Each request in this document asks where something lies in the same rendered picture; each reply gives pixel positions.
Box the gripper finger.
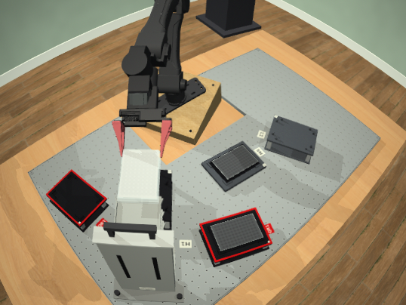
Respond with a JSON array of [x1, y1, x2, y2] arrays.
[[160, 120, 172, 158], [112, 121, 125, 157]]

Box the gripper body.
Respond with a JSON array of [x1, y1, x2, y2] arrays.
[[114, 109, 172, 127]]

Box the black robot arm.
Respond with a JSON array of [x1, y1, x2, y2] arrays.
[[121, 0, 206, 115]]

